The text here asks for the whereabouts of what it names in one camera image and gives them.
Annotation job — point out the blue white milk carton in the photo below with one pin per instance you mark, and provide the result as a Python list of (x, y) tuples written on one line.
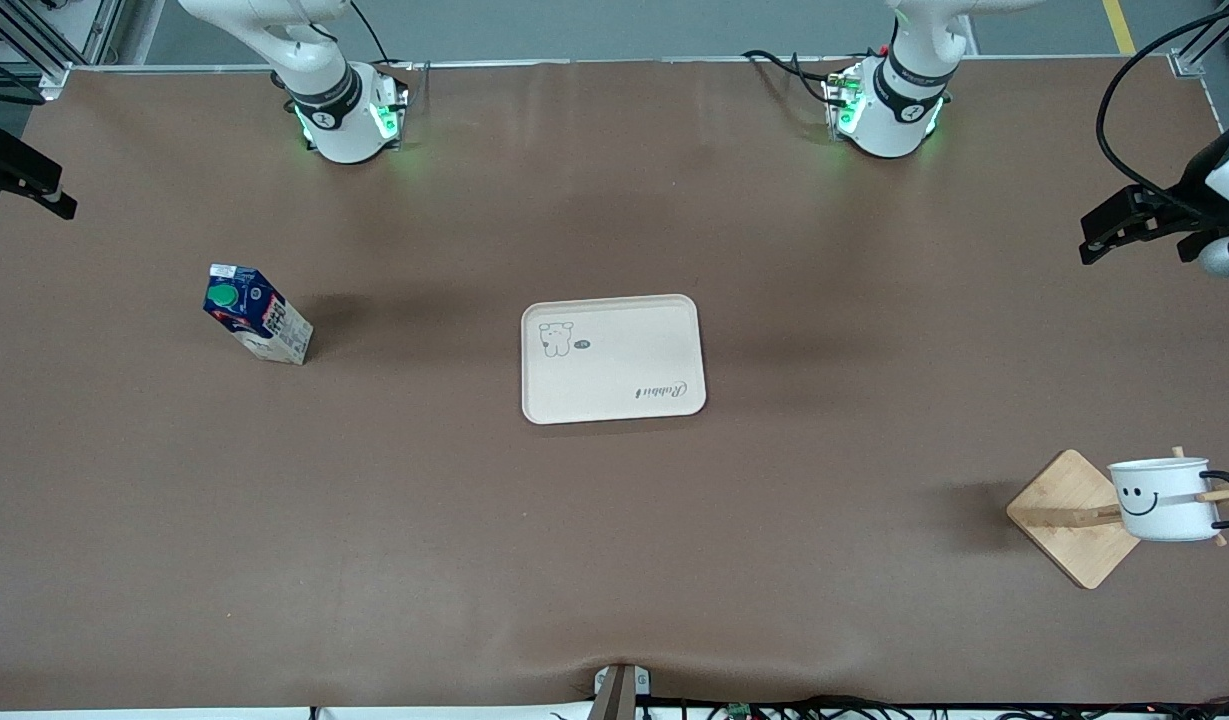
[(264, 320)]

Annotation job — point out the beige plastic tray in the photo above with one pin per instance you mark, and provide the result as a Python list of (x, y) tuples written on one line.
[(624, 370)]

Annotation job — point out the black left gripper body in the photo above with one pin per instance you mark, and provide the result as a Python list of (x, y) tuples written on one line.
[(1164, 216)]

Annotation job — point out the white smiley face mug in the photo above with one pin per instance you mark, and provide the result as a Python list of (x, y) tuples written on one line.
[(1164, 510)]

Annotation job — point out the wooden mug stand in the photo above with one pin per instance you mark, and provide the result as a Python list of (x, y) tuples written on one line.
[(1069, 520)]

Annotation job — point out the small green circuit board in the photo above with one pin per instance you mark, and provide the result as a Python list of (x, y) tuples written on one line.
[(740, 711)]

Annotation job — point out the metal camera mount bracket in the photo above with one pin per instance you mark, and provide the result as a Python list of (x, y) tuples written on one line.
[(619, 695)]

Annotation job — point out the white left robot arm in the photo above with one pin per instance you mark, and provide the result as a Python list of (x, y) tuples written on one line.
[(899, 120)]

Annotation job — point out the aluminium frame profile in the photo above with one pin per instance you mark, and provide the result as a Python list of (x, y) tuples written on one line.
[(34, 50), (1186, 63)]

